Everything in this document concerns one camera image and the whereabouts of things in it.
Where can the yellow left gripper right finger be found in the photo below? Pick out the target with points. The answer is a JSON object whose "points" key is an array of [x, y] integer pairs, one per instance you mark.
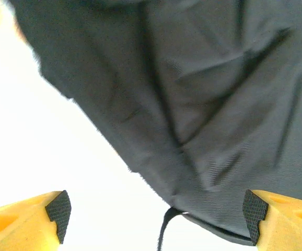
{"points": [[289, 225]]}

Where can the black fabric backpack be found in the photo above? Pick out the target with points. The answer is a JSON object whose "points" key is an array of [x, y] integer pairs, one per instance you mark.
{"points": [[192, 91]]}

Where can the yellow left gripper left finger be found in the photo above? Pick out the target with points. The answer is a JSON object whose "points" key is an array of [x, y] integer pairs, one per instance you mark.
{"points": [[17, 227]]}

